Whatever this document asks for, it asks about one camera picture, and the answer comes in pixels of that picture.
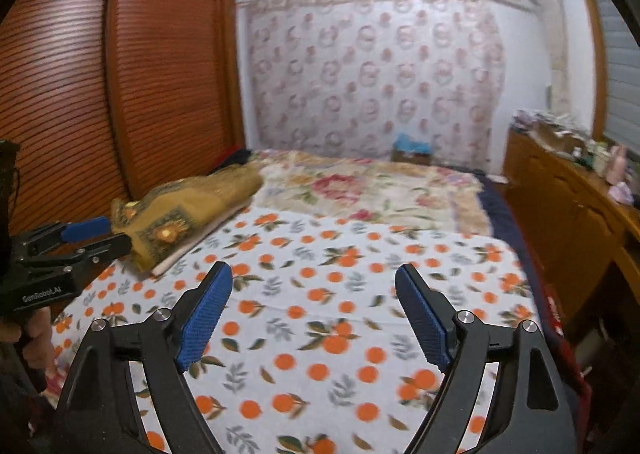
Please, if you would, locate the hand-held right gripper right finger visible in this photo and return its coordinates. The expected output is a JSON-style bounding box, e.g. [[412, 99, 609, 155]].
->
[[395, 264, 573, 454]]

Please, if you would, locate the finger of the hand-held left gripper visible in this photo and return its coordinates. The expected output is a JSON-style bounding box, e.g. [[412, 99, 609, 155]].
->
[[20, 216, 111, 255], [30, 233, 132, 279]]

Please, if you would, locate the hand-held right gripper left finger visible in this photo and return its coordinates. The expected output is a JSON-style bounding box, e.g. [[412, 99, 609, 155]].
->
[[57, 261, 233, 454]]

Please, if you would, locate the golden patterned garment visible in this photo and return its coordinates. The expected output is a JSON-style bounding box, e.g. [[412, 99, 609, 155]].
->
[[110, 173, 265, 279]]

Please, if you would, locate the dark clothes pile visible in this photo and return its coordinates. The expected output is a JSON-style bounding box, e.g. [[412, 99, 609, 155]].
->
[[215, 144, 256, 167]]

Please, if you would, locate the person's left hand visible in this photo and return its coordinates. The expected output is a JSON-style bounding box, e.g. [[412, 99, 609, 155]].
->
[[21, 311, 56, 392]]

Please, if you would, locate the orange print blanket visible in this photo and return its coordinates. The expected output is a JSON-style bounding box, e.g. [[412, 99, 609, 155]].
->
[[47, 206, 543, 454]]

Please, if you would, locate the red bed cover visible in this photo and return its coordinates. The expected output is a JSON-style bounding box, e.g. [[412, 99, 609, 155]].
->
[[530, 254, 593, 405]]

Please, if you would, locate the navy blanket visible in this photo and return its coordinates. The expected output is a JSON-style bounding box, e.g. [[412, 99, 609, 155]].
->
[[472, 171, 566, 335]]

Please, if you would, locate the floral blanket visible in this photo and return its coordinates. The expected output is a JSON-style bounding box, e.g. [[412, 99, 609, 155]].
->
[[250, 150, 493, 237]]

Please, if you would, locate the brown box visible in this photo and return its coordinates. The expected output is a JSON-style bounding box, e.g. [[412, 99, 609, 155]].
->
[[391, 149, 432, 165]]

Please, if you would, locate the blue cloth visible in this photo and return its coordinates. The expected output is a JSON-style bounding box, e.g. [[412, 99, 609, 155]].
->
[[395, 133, 433, 153]]

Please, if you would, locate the wooden sideboard cabinet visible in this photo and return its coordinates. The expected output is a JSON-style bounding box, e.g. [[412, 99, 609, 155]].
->
[[502, 126, 640, 350]]

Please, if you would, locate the wooden louvered wardrobe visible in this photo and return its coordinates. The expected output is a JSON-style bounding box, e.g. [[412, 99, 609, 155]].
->
[[0, 0, 248, 295]]

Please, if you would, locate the wooden organizer box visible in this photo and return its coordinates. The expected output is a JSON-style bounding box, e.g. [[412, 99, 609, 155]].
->
[[530, 121, 586, 155]]

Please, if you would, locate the purple pouch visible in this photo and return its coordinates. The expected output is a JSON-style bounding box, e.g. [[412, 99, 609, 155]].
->
[[607, 182, 636, 205]]

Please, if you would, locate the pink bottle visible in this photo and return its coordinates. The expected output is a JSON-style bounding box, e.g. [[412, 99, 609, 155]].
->
[[607, 144, 628, 185]]

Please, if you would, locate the grey window blind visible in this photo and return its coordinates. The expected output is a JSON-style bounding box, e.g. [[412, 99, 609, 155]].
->
[[597, 0, 640, 155]]

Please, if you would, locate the beige tied curtain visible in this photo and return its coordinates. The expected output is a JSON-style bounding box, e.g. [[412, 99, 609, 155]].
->
[[525, 0, 573, 117]]

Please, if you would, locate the ring patterned curtain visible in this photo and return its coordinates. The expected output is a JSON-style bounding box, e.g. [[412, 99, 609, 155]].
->
[[237, 0, 506, 169]]

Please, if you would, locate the wooden window frame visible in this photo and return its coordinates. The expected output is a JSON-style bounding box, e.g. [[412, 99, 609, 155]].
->
[[575, 0, 608, 135]]

